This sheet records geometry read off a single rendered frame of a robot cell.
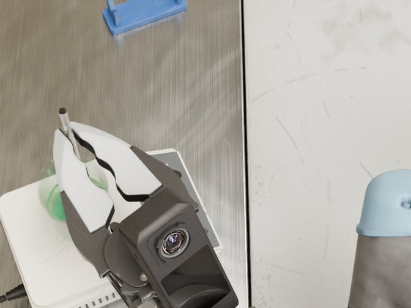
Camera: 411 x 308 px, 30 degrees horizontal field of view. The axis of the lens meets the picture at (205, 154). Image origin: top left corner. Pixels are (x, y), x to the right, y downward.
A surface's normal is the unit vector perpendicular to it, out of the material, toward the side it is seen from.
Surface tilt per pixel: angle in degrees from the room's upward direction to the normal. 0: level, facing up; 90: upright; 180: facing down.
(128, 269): 1
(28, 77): 0
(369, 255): 73
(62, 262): 0
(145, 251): 57
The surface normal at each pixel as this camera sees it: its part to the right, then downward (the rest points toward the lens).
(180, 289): 0.55, 0.40
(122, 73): 0.05, -0.39
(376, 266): -0.86, 0.12
